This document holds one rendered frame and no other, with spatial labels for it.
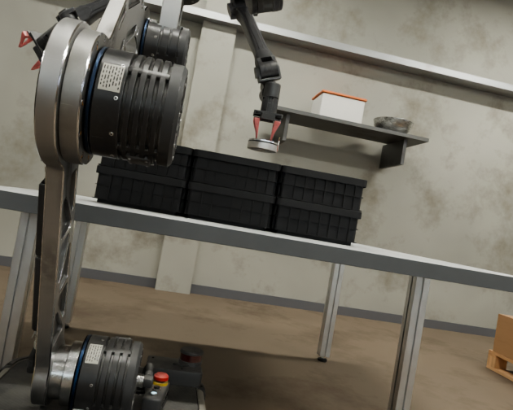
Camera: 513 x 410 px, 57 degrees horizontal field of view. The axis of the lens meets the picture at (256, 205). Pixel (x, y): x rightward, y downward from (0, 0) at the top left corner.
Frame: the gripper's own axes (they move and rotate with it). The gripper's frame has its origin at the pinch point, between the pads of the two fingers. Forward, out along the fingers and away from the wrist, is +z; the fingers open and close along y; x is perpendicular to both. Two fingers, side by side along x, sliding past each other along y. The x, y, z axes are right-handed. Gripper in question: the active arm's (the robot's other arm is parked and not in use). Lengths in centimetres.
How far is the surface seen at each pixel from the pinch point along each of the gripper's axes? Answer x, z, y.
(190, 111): -249, -43, 53
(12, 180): -240, 42, 188
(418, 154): -280, -47, -165
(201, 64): -251, -85, 51
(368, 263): 52, 32, -28
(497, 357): -142, 100, -190
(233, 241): 55, 32, 6
